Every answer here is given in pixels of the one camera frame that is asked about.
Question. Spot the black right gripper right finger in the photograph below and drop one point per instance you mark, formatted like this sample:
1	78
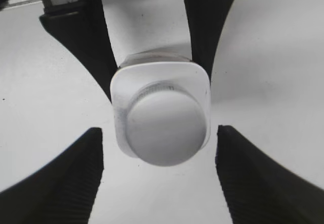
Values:
257	189

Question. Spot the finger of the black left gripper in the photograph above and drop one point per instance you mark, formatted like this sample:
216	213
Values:
206	19

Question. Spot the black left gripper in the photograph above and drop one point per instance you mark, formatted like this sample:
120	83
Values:
80	26

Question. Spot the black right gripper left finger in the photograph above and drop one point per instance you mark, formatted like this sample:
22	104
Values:
64	190

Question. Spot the white yili changqing bottle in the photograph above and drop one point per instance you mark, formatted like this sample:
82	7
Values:
145	73

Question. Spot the white bottle cap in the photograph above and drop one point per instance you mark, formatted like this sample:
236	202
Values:
166	128

